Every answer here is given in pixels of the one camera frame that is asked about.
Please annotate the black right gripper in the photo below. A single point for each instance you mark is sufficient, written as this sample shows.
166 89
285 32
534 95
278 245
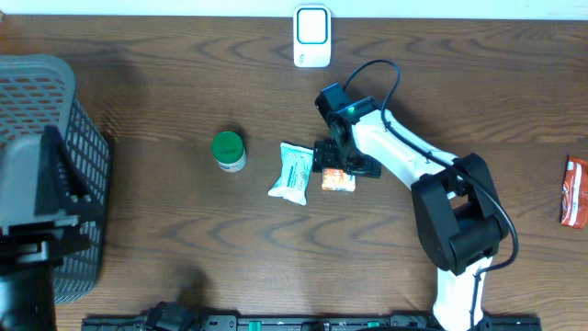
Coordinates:
322 154

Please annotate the orange small packet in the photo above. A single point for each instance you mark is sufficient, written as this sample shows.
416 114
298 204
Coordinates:
337 180

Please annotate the teal snack packet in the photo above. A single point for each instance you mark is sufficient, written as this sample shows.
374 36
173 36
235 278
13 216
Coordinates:
295 174

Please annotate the green lid jar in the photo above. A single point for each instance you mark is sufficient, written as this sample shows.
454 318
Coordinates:
229 152

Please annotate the red snack bar wrapper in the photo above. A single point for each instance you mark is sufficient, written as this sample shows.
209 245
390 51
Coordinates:
574 194

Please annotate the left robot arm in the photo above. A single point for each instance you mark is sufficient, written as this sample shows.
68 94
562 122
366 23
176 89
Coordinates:
42 203

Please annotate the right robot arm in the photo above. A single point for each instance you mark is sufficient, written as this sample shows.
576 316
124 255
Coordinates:
459 219

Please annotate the white barcode scanner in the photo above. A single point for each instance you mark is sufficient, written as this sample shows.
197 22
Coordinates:
312 36

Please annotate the grey plastic basket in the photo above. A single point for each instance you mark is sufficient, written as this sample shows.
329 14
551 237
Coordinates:
38 91

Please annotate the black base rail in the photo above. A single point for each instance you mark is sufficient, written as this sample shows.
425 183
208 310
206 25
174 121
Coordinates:
173 316

